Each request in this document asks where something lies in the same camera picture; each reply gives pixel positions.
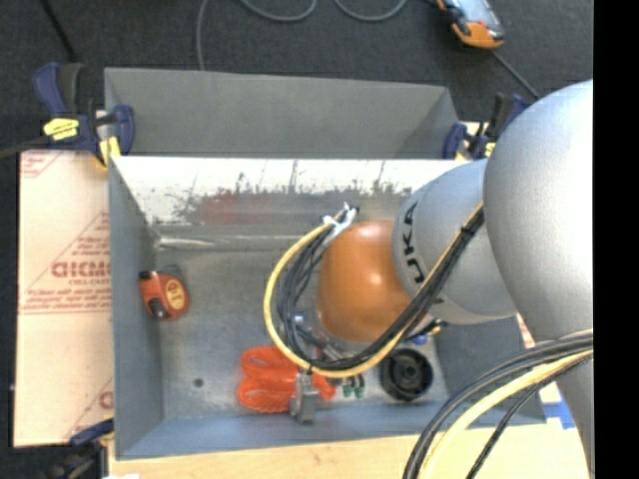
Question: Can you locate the black round spool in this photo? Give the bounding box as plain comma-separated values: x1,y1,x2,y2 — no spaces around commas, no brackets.
379,347,434,403

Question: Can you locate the grey metal bin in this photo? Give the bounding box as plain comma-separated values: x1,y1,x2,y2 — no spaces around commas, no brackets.
103,66,548,461

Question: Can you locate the orange tape measure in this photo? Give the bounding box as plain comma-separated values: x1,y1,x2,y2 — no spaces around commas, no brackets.
138,264,192,322

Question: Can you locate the brown cardboard board red print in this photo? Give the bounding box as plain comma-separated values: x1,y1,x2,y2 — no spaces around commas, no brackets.
11,148,116,449

